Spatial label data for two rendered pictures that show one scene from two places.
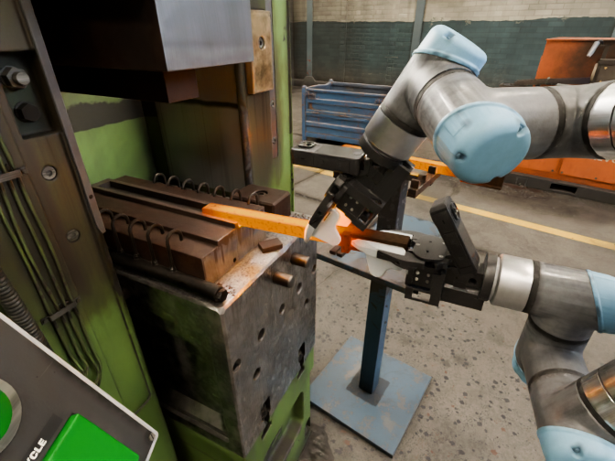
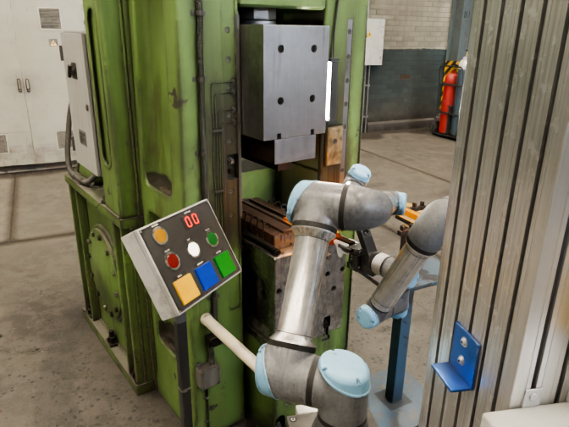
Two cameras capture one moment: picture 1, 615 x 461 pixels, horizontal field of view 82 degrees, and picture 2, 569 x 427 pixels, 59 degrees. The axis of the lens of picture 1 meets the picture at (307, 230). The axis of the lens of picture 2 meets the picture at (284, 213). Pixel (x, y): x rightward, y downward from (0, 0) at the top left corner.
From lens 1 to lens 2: 1.39 m
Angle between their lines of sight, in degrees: 26
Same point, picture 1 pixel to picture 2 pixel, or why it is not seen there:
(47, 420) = (221, 247)
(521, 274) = (379, 258)
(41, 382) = (222, 240)
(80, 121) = (244, 168)
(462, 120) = not seen: hidden behind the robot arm
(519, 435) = not seen: outside the picture
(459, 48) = (354, 174)
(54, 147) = (234, 183)
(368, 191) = not seen: hidden behind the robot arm
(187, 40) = (284, 154)
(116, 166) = (254, 191)
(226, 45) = (301, 153)
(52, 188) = (230, 196)
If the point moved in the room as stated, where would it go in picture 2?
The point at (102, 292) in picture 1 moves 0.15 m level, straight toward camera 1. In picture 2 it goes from (234, 241) to (237, 257)
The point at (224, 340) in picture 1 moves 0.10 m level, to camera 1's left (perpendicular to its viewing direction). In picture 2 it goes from (274, 274) to (252, 268)
